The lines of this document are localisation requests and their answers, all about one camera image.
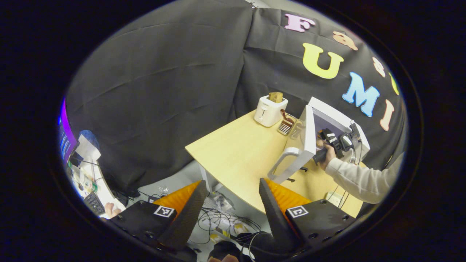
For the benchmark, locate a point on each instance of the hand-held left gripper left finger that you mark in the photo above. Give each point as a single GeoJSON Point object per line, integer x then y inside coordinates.
{"type": "Point", "coordinates": [189, 218]}

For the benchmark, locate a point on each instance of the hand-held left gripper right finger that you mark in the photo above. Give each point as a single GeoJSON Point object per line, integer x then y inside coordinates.
{"type": "Point", "coordinates": [276, 218]}

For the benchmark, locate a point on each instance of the white microwave oven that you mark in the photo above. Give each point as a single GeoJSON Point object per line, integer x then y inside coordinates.
{"type": "Point", "coordinates": [307, 134]}

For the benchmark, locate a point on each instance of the white power strip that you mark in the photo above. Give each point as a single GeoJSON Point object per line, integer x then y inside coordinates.
{"type": "Point", "coordinates": [220, 222]}

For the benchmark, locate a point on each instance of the clear plastic bag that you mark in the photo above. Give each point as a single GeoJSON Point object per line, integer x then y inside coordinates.
{"type": "Point", "coordinates": [220, 201]}

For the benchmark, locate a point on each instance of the clear plastic holder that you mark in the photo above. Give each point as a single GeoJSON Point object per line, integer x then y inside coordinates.
{"type": "Point", "coordinates": [296, 130]}

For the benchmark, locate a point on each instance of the white table leg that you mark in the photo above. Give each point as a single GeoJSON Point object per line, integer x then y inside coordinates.
{"type": "Point", "coordinates": [205, 178]}

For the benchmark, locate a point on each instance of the brown utensil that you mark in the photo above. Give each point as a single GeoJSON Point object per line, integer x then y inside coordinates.
{"type": "Point", "coordinates": [286, 115]}

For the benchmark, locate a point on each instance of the white power socket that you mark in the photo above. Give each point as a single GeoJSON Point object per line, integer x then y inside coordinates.
{"type": "Point", "coordinates": [334, 199]}

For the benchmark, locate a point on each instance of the white toaster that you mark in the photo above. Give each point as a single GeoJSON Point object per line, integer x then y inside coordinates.
{"type": "Point", "coordinates": [267, 112]}

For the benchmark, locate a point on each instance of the brown bread slice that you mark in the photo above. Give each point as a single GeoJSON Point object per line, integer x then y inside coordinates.
{"type": "Point", "coordinates": [275, 97]}

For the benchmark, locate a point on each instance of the white desk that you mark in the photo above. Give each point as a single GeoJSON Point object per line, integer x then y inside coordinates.
{"type": "Point", "coordinates": [105, 193]}

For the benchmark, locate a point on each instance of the black keyboard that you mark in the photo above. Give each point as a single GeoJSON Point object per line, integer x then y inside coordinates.
{"type": "Point", "coordinates": [94, 203]}

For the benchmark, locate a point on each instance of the white and blue bag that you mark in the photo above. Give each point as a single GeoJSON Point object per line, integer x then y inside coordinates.
{"type": "Point", "coordinates": [87, 145]}

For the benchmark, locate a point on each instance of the black backdrop cloth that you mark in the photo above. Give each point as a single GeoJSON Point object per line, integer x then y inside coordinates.
{"type": "Point", "coordinates": [164, 91]}

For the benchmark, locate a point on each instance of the computer monitor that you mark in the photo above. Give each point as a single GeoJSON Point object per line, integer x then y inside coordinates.
{"type": "Point", "coordinates": [66, 138]}

